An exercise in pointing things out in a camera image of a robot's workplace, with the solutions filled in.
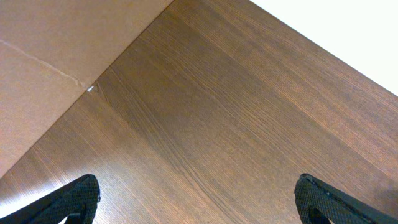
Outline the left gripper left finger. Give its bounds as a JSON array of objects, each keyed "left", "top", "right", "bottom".
[{"left": 1, "top": 174, "right": 100, "bottom": 224}]

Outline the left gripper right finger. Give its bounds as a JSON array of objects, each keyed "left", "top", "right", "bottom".
[{"left": 294, "top": 174, "right": 397, "bottom": 224}]

